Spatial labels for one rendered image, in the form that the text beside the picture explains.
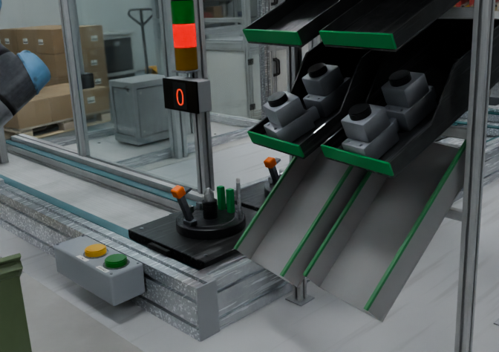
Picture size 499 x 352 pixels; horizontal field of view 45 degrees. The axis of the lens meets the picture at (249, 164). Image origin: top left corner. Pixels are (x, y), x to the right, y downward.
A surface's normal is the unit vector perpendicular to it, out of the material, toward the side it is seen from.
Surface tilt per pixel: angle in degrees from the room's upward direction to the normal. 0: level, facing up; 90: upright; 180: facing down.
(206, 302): 90
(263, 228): 90
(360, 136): 115
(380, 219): 45
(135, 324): 0
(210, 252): 0
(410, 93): 90
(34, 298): 0
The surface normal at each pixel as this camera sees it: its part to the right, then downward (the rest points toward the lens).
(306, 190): -0.61, -0.54
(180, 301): -0.71, 0.22
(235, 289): 0.70, 0.17
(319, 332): -0.04, -0.96
